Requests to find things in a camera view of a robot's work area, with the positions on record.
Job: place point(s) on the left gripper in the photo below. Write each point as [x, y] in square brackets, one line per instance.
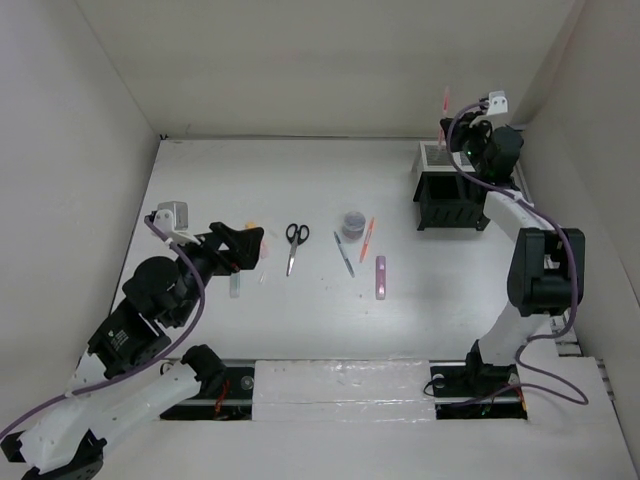
[246, 243]

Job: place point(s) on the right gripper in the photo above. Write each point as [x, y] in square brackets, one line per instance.
[463, 126]

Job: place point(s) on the red pen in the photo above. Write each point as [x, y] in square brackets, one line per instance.
[444, 114]

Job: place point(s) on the blue pen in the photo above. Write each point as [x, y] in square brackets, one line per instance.
[344, 255]

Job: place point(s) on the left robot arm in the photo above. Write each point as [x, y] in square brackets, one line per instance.
[68, 436]

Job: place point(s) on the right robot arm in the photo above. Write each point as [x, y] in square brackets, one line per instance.
[546, 274]

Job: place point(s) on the orange highlighter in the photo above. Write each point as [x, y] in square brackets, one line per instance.
[264, 252]

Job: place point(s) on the green highlighter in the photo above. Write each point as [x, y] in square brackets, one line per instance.
[234, 285]

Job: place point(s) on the white organizer box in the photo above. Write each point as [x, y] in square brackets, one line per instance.
[433, 158]

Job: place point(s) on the black organizer box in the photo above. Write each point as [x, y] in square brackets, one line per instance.
[449, 200]

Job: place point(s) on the jar of paper clips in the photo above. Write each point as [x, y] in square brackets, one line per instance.
[353, 226]

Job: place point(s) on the orange pen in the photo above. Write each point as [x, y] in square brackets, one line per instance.
[367, 240]

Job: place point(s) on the purple highlighter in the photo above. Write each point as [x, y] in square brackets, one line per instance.
[381, 270]

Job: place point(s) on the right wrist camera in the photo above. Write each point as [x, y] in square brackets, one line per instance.
[496, 103]

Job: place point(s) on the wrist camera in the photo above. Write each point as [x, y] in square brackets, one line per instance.
[171, 217]
[496, 103]

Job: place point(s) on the aluminium rail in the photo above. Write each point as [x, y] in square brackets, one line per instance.
[530, 200]

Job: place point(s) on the black handled scissors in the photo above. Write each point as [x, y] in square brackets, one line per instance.
[296, 235]

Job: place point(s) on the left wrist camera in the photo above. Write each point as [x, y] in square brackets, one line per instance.
[171, 217]

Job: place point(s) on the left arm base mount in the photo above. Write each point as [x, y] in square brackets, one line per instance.
[232, 401]

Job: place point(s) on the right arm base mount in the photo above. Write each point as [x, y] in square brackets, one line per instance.
[463, 391]

